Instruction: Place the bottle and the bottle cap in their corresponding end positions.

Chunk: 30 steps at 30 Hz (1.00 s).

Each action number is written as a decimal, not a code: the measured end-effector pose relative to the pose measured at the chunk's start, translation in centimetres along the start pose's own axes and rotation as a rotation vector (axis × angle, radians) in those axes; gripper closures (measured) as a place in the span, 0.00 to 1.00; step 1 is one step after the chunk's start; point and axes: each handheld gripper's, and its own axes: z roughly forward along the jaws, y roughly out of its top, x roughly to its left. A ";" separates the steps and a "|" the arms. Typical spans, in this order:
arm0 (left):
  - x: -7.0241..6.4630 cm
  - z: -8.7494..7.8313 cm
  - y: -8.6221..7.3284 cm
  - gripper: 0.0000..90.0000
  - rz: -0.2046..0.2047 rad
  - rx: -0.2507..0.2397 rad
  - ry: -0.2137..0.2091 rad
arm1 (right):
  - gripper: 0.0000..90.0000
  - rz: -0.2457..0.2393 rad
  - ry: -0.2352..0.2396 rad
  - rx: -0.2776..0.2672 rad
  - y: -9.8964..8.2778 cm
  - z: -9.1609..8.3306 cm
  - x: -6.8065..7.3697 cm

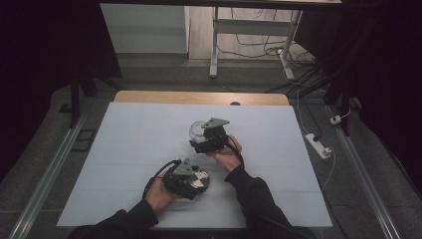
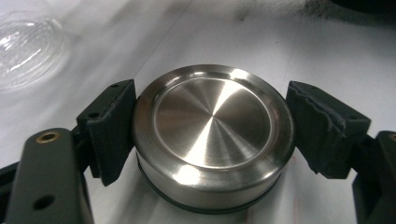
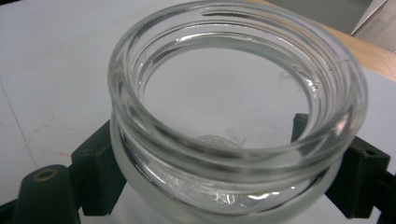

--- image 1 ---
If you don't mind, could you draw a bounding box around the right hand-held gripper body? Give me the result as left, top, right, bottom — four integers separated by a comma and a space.
198, 117, 231, 154

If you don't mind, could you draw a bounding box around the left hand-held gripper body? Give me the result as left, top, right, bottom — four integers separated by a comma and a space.
161, 157, 200, 201

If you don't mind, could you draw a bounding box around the clear glass jar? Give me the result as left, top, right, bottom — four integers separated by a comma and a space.
188, 119, 209, 143

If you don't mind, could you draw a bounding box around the person's right hand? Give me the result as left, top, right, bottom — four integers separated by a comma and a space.
206, 133, 244, 174

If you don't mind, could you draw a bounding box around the person's left hand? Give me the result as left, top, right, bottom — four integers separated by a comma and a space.
144, 177, 183, 214

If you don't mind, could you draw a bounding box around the wooden table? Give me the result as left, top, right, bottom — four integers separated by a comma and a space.
113, 90, 291, 107

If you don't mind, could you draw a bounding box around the white table mat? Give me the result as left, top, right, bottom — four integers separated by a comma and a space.
57, 102, 333, 230

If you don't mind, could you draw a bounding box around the white power strip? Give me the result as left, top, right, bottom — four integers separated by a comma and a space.
305, 132, 332, 160

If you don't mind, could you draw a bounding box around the black floor plate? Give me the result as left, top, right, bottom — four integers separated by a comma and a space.
72, 128, 98, 153

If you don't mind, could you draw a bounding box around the black stand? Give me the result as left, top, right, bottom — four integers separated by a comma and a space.
59, 68, 117, 129
300, 43, 361, 137

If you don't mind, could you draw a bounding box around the dark curtain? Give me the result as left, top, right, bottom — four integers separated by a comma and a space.
295, 0, 422, 200
0, 0, 123, 182

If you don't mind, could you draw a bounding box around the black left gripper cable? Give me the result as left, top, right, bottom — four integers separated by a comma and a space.
141, 159, 183, 201

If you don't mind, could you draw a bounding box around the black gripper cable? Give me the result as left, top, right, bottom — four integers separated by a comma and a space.
226, 134, 246, 169
141, 159, 183, 201

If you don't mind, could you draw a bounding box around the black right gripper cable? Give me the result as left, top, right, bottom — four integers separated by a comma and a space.
226, 134, 246, 169

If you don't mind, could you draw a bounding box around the tangle of black floor cables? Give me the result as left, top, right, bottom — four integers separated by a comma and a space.
217, 8, 324, 95

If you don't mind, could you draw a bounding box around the white desk frame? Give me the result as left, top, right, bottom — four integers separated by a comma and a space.
208, 6, 304, 81

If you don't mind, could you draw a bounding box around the metal floor rail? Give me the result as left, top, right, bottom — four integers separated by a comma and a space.
326, 105, 402, 239
7, 111, 88, 239

